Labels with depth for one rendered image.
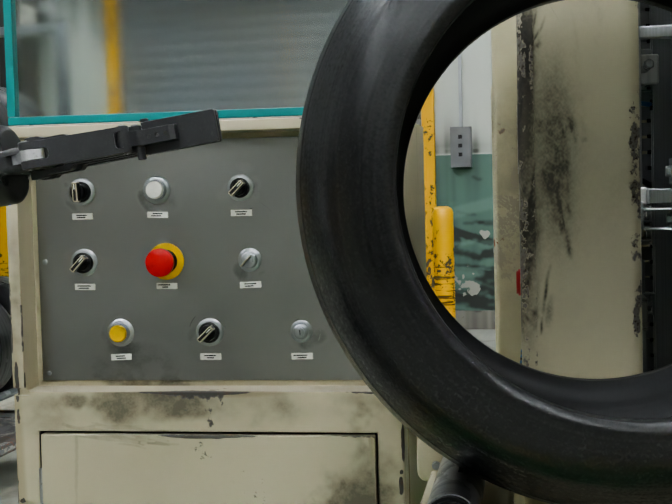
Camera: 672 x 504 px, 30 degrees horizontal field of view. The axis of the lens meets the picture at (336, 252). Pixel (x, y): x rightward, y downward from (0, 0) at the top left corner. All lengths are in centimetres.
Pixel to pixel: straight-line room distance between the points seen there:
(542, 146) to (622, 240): 13
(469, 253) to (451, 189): 53
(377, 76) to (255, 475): 85
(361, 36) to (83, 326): 91
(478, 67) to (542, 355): 879
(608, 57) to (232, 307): 66
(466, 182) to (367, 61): 910
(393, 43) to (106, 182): 86
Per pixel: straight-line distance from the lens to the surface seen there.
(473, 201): 1010
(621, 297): 137
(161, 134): 115
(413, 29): 101
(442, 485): 107
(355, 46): 102
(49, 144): 115
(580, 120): 137
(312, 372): 174
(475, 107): 1011
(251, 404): 172
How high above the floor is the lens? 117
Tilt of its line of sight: 3 degrees down
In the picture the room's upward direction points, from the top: 1 degrees counter-clockwise
